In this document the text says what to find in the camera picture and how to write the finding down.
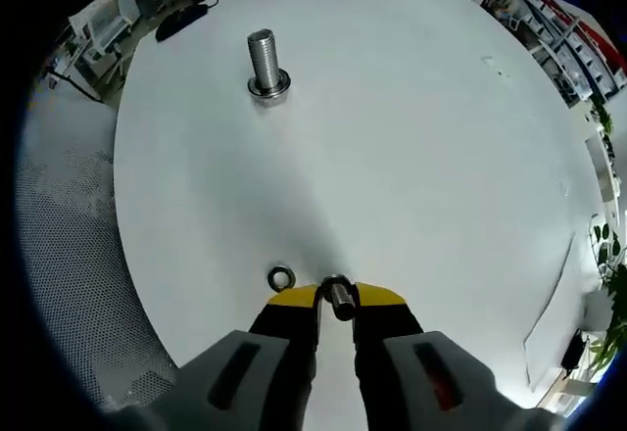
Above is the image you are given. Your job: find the black flat device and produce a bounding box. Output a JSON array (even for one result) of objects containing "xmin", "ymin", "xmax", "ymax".
[{"xmin": 154, "ymin": 3, "xmax": 210, "ymax": 43}]

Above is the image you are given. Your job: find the black power adapter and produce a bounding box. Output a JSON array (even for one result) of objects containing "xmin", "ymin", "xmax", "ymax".
[{"xmin": 559, "ymin": 329, "xmax": 588, "ymax": 372}]

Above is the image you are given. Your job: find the thick threaded metal stud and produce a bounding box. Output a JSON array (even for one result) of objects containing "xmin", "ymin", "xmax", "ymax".
[{"xmin": 245, "ymin": 28, "xmax": 294, "ymax": 106}]

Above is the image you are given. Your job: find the silver metal washer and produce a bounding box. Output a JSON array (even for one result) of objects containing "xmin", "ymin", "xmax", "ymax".
[
  {"xmin": 266, "ymin": 264, "xmax": 297, "ymax": 292},
  {"xmin": 246, "ymin": 70, "xmax": 294, "ymax": 98},
  {"xmin": 319, "ymin": 273, "xmax": 356, "ymax": 292}
]

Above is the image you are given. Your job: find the thin threaded metal stud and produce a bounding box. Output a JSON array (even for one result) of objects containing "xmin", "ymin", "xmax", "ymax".
[{"xmin": 319, "ymin": 273, "xmax": 360, "ymax": 323}]

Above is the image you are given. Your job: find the small potted green plant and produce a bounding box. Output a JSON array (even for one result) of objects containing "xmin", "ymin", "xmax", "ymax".
[{"xmin": 589, "ymin": 96, "xmax": 617, "ymax": 134}]

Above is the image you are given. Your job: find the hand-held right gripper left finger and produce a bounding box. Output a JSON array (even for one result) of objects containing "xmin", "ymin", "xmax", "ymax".
[{"xmin": 110, "ymin": 282, "xmax": 322, "ymax": 431}]

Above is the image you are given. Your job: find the white rolling cart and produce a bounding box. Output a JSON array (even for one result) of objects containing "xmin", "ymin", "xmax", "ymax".
[{"xmin": 67, "ymin": 0, "xmax": 134, "ymax": 85}]

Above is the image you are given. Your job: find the white mesh chair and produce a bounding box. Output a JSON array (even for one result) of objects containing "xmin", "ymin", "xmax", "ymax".
[{"xmin": 18, "ymin": 96, "xmax": 178, "ymax": 413}]

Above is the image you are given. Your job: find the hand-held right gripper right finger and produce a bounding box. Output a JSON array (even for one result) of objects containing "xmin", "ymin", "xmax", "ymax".
[{"xmin": 351, "ymin": 281, "xmax": 565, "ymax": 431}]

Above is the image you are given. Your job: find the large potted green plant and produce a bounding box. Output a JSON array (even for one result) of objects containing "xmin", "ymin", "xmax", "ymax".
[{"xmin": 586, "ymin": 221, "xmax": 627, "ymax": 379}]

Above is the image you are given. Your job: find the shelf with white bins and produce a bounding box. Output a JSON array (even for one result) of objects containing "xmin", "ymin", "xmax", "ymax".
[{"xmin": 517, "ymin": 0, "xmax": 627, "ymax": 105}]

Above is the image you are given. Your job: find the white paper sheet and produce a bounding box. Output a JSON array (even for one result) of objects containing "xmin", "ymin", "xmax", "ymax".
[{"xmin": 521, "ymin": 231, "xmax": 597, "ymax": 389}]

